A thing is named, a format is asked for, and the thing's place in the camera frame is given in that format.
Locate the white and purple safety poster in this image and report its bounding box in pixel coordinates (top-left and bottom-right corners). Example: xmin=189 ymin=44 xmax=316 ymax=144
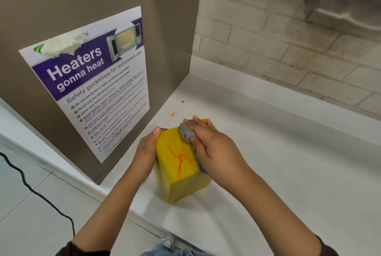
xmin=18 ymin=5 xmax=150 ymax=164

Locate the person's left hand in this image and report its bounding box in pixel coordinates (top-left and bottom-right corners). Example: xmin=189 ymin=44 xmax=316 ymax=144
xmin=131 ymin=127 xmax=169 ymax=182

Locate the person's right forearm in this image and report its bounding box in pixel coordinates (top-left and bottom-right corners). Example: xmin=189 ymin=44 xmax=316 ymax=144
xmin=214 ymin=169 xmax=340 ymax=256

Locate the person's right hand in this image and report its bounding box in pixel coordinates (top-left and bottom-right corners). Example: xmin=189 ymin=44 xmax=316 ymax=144
xmin=182 ymin=115 xmax=248 ymax=189

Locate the yellow box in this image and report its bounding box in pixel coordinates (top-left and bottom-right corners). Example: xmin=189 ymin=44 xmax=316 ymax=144
xmin=153 ymin=119 xmax=212 ymax=205

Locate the grey shoe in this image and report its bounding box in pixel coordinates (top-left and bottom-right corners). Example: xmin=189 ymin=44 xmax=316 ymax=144
xmin=158 ymin=233 xmax=179 ymax=249

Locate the black cable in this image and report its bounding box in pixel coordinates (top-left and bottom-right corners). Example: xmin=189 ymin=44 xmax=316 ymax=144
xmin=0 ymin=152 xmax=75 ymax=239

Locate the person's left forearm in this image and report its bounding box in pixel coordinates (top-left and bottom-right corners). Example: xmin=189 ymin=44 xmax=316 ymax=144
xmin=55 ymin=172 xmax=155 ymax=256

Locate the grey cleaning cloth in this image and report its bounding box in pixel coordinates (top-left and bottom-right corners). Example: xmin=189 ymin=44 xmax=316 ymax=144
xmin=178 ymin=122 xmax=209 ymax=175

